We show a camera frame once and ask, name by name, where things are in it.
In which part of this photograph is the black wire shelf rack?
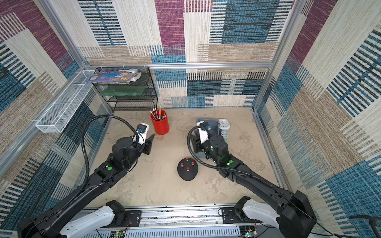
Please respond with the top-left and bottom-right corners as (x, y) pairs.
(87, 66), (158, 112)

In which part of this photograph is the white wire mesh basket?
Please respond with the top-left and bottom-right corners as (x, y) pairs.
(36, 70), (93, 133)

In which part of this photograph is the grey plastic parts bin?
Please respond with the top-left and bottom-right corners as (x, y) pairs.
(195, 118), (221, 140)

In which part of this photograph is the colourful book on shelf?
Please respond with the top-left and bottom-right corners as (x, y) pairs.
(87, 69), (142, 84)

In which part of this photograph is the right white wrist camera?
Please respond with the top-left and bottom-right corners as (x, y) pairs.
(196, 121), (210, 144)

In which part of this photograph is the white round kitchen timer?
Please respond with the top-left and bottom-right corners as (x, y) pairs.
(218, 119), (230, 131)

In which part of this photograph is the green folder on shelf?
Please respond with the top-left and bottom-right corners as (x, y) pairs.
(100, 86), (146, 97)

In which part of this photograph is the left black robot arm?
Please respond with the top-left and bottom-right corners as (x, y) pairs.
(17, 135), (154, 238)

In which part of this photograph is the red pen cup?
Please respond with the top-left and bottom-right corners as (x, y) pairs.
(150, 109), (170, 135)

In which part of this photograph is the black corrugated cable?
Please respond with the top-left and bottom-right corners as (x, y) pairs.
(59, 114), (140, 209)
(187, 124), (274, 188)

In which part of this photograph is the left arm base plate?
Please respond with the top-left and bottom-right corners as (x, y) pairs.
(103, 210), (142, 228)

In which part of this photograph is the teal square clock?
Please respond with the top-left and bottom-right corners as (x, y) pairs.
(221, 130), (228, 140)

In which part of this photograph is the black dome screw fixture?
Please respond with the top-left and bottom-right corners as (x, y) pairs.
(177, 158), (198, 181)

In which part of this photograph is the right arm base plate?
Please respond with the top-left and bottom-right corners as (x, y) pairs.
(218, 207), (259, 224)

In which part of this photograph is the right black corrugated cable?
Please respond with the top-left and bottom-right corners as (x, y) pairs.
(187, 124), (274, 188)

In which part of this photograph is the left black corrugated cable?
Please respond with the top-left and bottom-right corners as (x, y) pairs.
(59, 114), (140, 209)

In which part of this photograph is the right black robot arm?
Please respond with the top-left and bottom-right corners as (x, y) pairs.
(187, 132), (317, 238)

